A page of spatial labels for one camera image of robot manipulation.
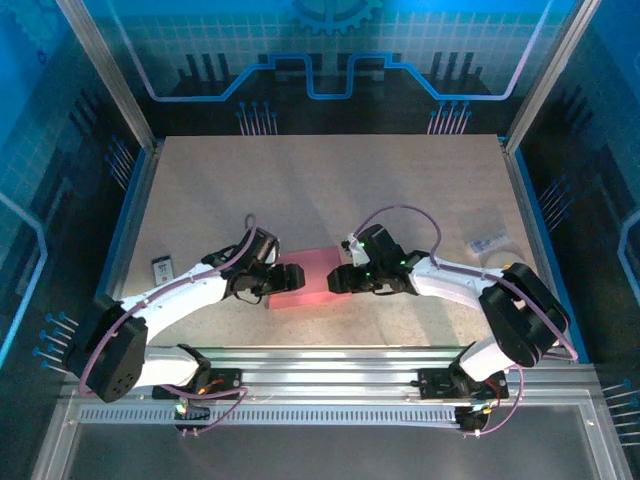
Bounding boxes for pink paper box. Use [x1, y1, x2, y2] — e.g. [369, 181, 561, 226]
[266, 244, 352, 312]

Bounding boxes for aluminium mounting rails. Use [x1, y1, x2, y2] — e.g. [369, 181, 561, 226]
[62, 345, 604, 407]

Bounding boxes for small white card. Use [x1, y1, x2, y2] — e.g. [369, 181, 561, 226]
[151, 254, 176, 288]

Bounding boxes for clear plastic bag with label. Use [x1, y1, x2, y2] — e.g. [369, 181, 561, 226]
[465, 228, 512, 256]

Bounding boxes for small black connector module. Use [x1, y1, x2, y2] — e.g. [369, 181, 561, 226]
[455, 403, 490, 435]
[173, 397, 212, 435]

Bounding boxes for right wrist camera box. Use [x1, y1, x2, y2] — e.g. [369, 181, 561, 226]
[341, 238, 370, 267]

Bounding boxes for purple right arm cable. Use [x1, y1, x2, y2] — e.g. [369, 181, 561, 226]
[353, 203, 580, 440]

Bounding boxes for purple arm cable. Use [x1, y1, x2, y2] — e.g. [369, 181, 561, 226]
[353, 203, 580, 440]
[78, 213, 259, 439]

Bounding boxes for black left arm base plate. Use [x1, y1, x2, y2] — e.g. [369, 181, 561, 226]
[151, 367, 245, 401]

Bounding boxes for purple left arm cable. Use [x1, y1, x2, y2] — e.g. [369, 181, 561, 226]
[78, 213, 259, 439]

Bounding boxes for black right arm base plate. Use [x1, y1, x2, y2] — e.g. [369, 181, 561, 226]
[417, 367, 511, 401]

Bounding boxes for slotted grey cable duct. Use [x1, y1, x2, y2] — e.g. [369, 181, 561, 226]
[78, 405, 464, 427]

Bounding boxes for aluminium table side rail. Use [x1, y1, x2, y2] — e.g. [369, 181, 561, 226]
[82, 142, 164, 364]
[501, 139, 581, 361]

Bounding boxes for aluminium frame post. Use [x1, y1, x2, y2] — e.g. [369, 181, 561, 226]
[53, 0, 157, 151]
[502, 0, 604, 154]

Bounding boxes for aluminium lower frame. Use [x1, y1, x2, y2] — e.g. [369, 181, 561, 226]
[29, 389, 634, 480]

